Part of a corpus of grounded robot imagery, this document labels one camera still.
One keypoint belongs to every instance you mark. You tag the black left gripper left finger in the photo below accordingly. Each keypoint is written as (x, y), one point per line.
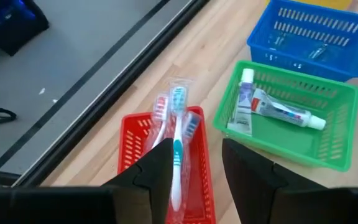
(148, 193)

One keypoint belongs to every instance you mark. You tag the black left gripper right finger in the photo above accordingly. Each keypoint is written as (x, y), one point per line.
(259, 193)

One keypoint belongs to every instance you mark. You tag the teal toothbrush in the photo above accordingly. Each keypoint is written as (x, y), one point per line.
(178, 149)

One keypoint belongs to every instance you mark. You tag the blue toothbrush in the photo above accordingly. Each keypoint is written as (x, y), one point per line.
(191, 124)

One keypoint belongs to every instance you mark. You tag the white striped toothpaste tube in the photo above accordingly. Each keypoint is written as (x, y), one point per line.
(278, 112)

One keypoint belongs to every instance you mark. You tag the red toothbrush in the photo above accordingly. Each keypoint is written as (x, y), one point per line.
(161, 105)

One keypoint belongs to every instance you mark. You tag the pale purple toothpaste tube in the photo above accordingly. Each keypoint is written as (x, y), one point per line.
(244, 102)

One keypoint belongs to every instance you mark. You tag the clear razor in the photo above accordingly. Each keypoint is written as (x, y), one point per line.
(319, 51)

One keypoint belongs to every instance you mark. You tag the red plastic basket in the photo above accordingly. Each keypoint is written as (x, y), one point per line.
(129, 140)

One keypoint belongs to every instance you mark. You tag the green plastic basket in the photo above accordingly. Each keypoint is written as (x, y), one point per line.
(291, 146)

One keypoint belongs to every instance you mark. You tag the blue plastic basket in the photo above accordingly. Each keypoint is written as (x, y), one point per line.
(337, 67)

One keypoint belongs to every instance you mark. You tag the yellow plastic basket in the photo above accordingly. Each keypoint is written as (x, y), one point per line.
(322, 3)

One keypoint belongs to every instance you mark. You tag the black bag with blue lights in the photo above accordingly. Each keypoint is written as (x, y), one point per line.
(17, 28)

